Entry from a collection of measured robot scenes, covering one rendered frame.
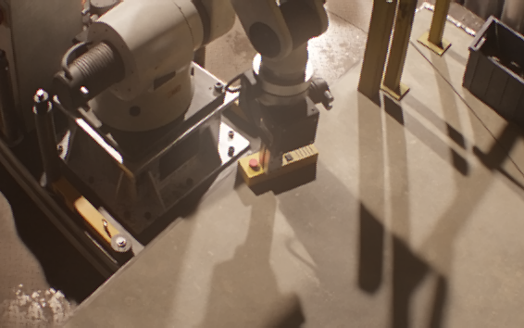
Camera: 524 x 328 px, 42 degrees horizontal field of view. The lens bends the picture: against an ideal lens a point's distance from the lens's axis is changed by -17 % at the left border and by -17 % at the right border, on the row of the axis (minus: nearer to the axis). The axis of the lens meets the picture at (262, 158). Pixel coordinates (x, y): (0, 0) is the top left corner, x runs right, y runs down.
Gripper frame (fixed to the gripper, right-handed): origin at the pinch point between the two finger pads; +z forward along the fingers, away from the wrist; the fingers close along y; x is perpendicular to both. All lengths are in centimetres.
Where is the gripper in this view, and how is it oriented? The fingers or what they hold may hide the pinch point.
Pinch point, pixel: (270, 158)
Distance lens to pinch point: 241.2
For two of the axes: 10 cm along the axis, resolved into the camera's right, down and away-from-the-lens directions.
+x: 8.8, -3.1, 3.5
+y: 4.7, 7.0, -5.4
